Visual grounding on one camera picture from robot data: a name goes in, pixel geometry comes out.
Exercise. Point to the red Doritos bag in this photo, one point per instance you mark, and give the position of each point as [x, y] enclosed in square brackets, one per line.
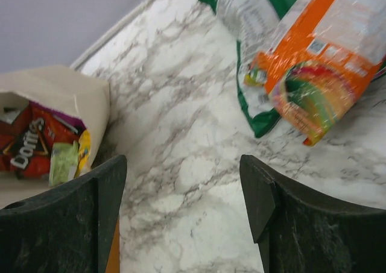
[27, 138]

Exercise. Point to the orange wooden rack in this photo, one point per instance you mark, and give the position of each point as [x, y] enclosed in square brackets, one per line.
[113, 264]

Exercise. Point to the light green snack packet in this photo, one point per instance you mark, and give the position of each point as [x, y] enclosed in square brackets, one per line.
[63, 163]

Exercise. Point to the green snack bag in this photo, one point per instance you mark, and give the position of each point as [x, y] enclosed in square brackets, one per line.
[251, 22]

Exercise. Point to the purple snack bag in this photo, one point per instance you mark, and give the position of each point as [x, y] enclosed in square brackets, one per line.
[76, 125]

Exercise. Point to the yellow snack packet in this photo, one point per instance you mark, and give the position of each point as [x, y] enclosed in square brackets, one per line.
[84, 144]

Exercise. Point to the beige paper bag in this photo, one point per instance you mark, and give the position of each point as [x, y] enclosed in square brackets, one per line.
[59, 88]

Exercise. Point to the orange snack bag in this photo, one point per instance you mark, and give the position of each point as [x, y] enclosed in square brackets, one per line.
[320, 59]

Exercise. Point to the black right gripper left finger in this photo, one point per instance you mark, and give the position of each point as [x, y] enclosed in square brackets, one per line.
[68, 228]

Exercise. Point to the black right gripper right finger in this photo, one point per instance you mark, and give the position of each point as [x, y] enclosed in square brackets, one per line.
[299, 229]

